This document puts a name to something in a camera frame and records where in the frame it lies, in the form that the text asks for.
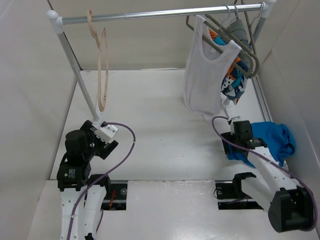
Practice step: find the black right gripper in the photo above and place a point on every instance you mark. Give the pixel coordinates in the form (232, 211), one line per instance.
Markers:
(228, 136)

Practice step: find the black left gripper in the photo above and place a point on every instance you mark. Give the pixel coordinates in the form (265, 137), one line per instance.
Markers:
(107, 148)

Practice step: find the blue t shirt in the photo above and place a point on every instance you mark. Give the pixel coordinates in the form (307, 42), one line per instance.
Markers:
(278, 138)

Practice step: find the beige wooden hanger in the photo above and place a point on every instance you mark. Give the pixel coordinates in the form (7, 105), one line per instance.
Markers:
(101, 43)

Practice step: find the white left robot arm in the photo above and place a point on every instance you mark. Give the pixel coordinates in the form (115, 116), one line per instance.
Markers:
(81, 192)

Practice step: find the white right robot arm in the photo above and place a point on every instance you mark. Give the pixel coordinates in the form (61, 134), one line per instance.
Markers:
(289, 204)

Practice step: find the grey hanger with tank top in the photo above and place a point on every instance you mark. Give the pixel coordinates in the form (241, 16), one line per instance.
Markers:
(227, 36)

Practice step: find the grey hanger with patterned garment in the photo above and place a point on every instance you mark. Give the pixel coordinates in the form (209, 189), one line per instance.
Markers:
(242, 7)

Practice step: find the grey rear hanger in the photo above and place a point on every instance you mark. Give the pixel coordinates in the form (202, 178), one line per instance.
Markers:
(249, 26)

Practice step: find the colourful patterned garment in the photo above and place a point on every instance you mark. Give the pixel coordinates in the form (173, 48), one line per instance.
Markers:
(234, 83)

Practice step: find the white tank top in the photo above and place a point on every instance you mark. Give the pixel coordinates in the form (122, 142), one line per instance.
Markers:
(207, 65)

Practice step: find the grey garment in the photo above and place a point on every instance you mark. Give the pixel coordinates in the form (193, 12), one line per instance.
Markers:
(238, 30)

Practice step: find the silver clothes rack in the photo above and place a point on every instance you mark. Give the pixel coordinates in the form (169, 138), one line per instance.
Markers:
(57, 22)

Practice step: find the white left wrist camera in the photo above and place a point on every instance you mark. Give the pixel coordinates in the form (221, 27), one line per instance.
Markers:
(106, 133)

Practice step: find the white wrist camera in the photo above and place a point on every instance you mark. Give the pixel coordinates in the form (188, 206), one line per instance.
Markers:
(231, 122)
(106, 133)

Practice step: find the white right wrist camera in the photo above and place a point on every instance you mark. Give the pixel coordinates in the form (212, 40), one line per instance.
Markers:
(231, 122)

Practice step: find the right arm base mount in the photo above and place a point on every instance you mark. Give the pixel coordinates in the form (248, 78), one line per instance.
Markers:
(229, 199)

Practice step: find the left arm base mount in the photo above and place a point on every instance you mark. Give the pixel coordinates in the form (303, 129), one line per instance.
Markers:
(116, 197)

